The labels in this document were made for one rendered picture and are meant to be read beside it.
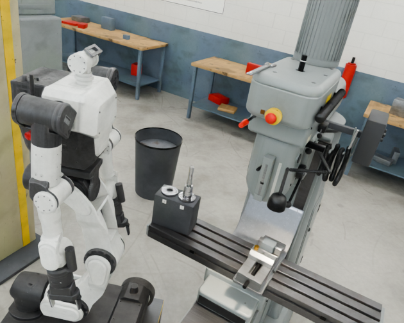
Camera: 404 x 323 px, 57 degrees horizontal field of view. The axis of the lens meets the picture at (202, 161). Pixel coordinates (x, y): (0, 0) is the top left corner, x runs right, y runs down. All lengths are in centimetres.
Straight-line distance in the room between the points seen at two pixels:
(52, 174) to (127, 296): 102
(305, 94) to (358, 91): 450
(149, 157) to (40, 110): 244
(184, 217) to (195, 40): 486
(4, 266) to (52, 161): 200
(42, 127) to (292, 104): 81
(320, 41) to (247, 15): 449
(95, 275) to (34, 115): 80
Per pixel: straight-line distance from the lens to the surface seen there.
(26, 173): 159
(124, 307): 208
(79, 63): 130
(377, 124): 173
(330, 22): 165
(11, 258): 322
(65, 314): 196
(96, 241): 164
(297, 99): 132
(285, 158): 154
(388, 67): 573
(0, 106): 264
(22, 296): 203
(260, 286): 177
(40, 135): 119
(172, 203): 193
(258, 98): 136
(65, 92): 129
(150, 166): 358
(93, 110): 127
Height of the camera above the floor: 220
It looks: 28 degrees down
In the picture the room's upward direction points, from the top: 10 degrees clockwise
